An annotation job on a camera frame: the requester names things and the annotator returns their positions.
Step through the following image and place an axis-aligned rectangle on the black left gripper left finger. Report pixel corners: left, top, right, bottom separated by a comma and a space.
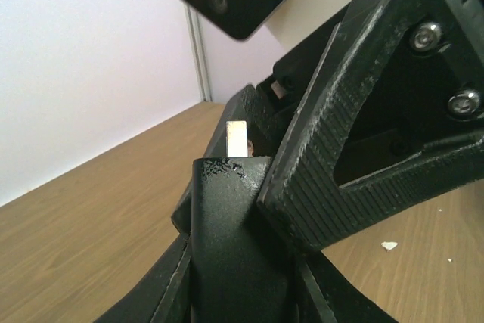
96, 235, 191, 323

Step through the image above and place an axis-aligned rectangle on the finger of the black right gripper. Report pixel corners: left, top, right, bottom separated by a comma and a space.
170, 84, 288, 235

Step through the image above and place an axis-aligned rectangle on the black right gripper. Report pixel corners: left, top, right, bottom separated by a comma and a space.
258, 0, 483, 251

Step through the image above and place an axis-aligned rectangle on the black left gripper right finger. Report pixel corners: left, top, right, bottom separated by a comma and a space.
294, 252, 395, 323

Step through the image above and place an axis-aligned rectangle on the white debris chips right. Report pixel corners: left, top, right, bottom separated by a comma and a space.
380, 206, 458, 260

